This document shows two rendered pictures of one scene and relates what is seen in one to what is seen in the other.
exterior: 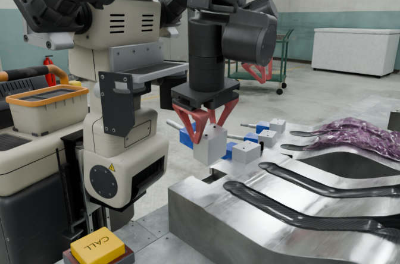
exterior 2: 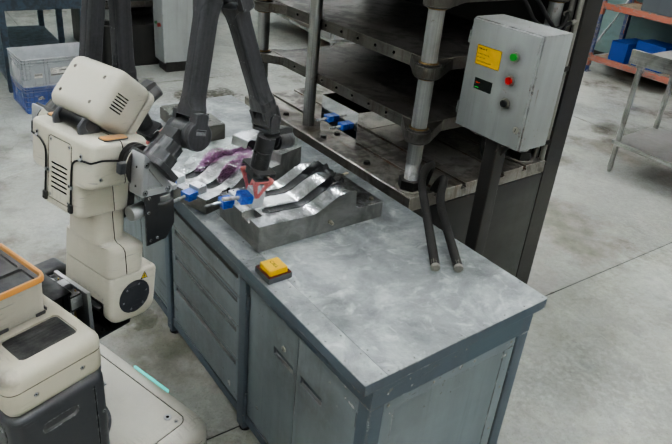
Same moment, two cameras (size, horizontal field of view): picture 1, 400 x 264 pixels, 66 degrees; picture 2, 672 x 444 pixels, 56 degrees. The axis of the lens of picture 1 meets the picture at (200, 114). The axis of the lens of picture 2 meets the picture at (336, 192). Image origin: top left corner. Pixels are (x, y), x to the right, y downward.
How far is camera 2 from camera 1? 1.83 m
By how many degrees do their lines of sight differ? 76
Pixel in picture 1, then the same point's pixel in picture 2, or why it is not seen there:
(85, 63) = (103, 199)
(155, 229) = (254, 256)
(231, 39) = (284, 141)
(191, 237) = (275, 242)
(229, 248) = (296, 229)
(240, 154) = not seen: hidden behind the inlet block
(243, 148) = not seen: hidden behind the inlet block
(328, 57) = not seen: outside the picture
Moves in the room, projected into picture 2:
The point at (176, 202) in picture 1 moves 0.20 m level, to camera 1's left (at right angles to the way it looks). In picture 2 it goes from (265, 231) to (246, 266)
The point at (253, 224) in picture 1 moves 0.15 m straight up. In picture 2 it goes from (297, 213) to (300, 171)
